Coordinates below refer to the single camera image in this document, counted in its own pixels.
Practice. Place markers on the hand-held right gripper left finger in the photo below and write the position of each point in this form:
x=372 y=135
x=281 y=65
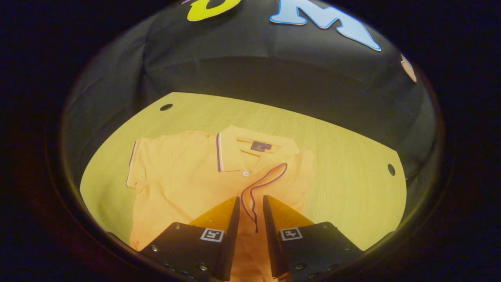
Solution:
x=229 y=243

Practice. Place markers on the orange T-shirt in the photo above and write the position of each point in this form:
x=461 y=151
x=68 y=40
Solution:
x=176 y=188

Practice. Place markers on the black backdrop cloth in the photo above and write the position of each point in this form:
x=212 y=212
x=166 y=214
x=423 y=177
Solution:
x=274 y=78

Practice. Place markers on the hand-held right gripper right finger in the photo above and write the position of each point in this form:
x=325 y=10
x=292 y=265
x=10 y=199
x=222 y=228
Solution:
x=272 y=243

